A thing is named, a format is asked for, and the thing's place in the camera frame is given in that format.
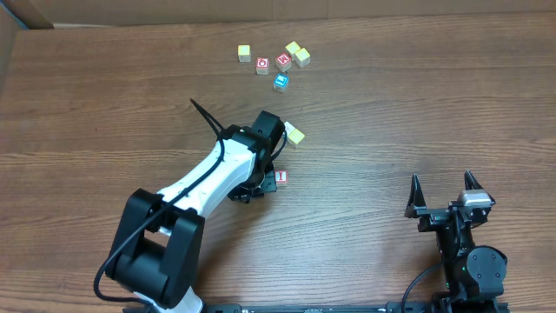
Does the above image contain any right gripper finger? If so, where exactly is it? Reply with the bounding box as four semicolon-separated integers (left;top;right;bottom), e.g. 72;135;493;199
464;170;483;190
404;174;427;218

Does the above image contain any white red letter block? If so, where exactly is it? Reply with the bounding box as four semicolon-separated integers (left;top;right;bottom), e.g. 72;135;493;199
275;170;288;186

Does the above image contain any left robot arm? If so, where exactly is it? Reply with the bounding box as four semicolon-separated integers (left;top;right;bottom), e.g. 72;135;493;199
97;111;287;312

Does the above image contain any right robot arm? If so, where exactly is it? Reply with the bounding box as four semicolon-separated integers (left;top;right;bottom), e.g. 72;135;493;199
400;170;508;312

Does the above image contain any yellow block near centre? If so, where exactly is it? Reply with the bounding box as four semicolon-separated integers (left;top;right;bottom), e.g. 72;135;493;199
288;129;305;149

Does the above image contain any yellow block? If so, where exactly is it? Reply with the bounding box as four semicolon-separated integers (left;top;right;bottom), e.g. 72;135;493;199
237;44;251;63
285;41;301;60
295;48;311;68
288;129;305;149

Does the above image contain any white blue picture block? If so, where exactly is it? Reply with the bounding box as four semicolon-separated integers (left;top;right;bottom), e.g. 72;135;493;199
284;122;295;137

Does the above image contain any blue letter block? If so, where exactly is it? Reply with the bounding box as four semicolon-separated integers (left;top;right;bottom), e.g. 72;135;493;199
273;74;289;93

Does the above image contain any red letter block left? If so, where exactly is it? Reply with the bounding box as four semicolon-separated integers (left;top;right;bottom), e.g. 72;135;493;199
255;57;269;75

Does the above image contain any red letter E block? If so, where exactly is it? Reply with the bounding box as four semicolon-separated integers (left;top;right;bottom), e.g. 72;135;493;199
275;53;292;72

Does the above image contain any far left yellow block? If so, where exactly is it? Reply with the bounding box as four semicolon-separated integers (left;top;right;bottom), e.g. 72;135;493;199
237;44;251;63

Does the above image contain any yellow block top right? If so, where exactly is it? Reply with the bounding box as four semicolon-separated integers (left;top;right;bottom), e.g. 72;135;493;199
295;48;311;68

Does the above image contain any cardboard box back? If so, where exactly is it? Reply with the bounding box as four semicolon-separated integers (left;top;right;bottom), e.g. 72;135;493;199
2;0;555;29

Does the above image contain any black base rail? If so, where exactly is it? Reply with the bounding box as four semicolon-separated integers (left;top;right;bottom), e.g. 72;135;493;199
122;302;511;313

